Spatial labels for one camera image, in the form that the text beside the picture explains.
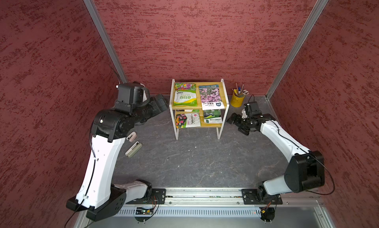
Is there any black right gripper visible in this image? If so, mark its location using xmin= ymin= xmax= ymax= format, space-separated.
xmin=226 ymin=113 xmax=255 ymax=135

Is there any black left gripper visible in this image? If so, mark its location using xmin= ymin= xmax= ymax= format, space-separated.
xmin=132 ymin=92 xmax=170 ymax=121

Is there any pink flower seed bag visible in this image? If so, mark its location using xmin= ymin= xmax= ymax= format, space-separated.
xmin=199 ymin=85 xmax=225 ymax=110

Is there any green white seed bag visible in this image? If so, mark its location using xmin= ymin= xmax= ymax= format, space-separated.
xmin=173 ymin=83 xmax=197 ymax=107

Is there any white wooden two-tier shelf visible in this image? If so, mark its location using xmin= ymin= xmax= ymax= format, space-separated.
xmin=169 ymin=78 xmax=230 ymax=140

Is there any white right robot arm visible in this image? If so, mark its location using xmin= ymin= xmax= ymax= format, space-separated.
xmin=227 ymin=113 xmax=336 ymax=205

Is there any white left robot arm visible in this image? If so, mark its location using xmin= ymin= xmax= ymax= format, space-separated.
xmin=66 ymin=82 xmax=168 ymax=222

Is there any green lawn seed bag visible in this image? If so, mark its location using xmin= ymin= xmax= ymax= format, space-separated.
xmin=203 ymin=109 xmax=223 ymax=124

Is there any colourful flower seed bag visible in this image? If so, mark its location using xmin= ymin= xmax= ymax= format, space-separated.
xmin=174 ymin=110 xmax=201 ymax=129

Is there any small white pink clip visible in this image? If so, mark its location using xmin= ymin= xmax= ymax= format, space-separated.
xmin=126 ymin=131 xmax=137 ymax=142

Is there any yellow pen cup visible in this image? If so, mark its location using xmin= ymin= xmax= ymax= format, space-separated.
xmin=231 ymin=84 xmax=249 ymax=108

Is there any white green rectangular box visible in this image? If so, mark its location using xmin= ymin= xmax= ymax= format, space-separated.
xmin=125 ymin=141 xmax=143 ymax=158

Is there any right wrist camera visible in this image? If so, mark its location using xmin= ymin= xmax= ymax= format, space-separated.
xmin=242 ymin=108 xmax=250 ymax=119

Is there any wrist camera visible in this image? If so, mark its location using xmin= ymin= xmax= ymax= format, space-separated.
xmin=242 ymin=108 xmax=250 ymax=119
xmin=140 ymin=85 xmax=151 ymax=106

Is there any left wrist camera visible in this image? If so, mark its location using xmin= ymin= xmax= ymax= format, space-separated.
xmin=140 ymin=85 xmax=151 ymax=106

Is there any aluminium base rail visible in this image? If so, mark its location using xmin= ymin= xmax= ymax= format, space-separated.
xmin=117 ymin=188 xmax=326 ymax=220

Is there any left aluminium corner post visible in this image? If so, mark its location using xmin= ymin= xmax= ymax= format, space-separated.
xmin=83 ymin=0 xmax=128 ymax=83

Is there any aluminium corner post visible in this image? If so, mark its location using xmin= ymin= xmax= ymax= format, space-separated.
xmin=265 ymin=0 xmax=329 ymax=101
xmin=83 ymin=0 xmax=128 ymax=83

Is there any right aluminium corner post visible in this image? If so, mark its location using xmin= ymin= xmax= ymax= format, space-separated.
xmin=265 ymin=0 xmax=329 ymax=101

